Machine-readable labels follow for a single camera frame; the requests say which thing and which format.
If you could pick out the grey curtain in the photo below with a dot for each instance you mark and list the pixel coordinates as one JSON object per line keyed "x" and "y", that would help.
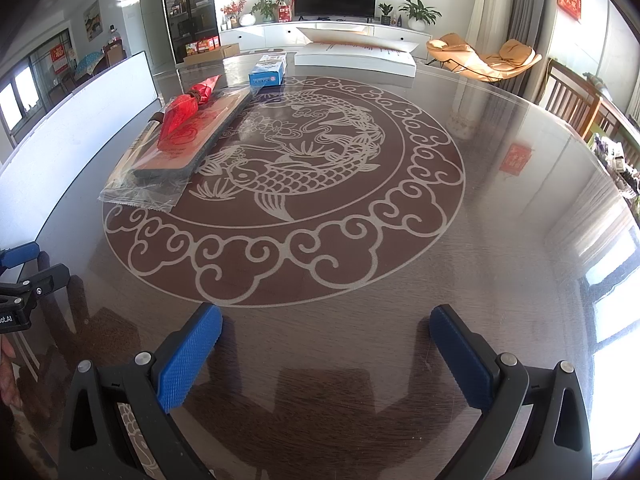
{"x": 526, "y": 20}

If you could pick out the brown cardboard box on floor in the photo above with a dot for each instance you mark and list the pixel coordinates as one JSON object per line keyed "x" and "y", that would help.
{"x": 217, "y": 54}

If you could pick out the red plastic bag bundle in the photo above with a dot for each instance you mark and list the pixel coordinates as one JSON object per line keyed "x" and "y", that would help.
{"x": 175, "y": 130}

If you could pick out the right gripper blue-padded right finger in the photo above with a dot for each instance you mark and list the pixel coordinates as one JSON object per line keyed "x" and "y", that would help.
{"x": 555, "y": 443}

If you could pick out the framed wall painting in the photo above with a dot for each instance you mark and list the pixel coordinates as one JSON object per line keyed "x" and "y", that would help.
{"x": 93, "y": 21}

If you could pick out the red flower arrangement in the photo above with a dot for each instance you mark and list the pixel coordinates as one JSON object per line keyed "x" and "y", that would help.
{"x": 233, "y": 12}

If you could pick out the person's left hand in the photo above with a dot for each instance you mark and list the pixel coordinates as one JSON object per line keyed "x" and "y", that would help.
{"x": 10, "y": 395}

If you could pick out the wooden dining chair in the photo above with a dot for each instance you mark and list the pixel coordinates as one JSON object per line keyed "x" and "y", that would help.
{"x": 575, "y": 100}

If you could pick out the wooden phone case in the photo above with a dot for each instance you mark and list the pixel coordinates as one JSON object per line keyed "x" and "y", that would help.
{"x": 148, "y": 178}

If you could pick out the potted green plant left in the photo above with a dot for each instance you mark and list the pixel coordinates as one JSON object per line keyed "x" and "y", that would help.
{"x": 266, "y": 9}

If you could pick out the blue white small box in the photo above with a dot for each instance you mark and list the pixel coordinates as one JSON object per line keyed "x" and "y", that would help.
{"x": 268, "y": 71}

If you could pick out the white tv cabinet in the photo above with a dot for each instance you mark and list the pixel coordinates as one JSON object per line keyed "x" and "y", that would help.
{"x": 297, "y": 34}

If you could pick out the potted green plant right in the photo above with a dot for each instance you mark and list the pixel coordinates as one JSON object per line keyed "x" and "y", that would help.
{"x": 419, "y": 15}

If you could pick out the flat white open box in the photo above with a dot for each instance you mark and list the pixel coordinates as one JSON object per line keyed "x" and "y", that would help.
{"x": 343, "y": 49}

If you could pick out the orange lounge chair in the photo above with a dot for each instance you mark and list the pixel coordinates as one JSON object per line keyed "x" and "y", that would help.
{"x": 456, "y": 55}

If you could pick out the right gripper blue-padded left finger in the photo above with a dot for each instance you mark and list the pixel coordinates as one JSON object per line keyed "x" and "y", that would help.
{"x": 94, "y": 442}

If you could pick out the potted green plant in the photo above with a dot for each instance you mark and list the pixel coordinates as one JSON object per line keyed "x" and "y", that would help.
{"x": 266, "y": 9}
{"x": 419, "y": 15}

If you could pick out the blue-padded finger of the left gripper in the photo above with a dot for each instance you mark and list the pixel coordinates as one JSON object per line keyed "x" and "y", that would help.
{"x": 12, "y": 257}
{"x": 49, "y": 280}

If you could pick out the dark glass display cabinet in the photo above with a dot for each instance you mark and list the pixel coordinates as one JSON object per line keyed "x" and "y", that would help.
{"x": 189, "y": 21}

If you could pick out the small potted plant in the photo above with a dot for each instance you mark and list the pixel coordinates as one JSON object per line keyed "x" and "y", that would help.
{"x": 386, "y": 13}

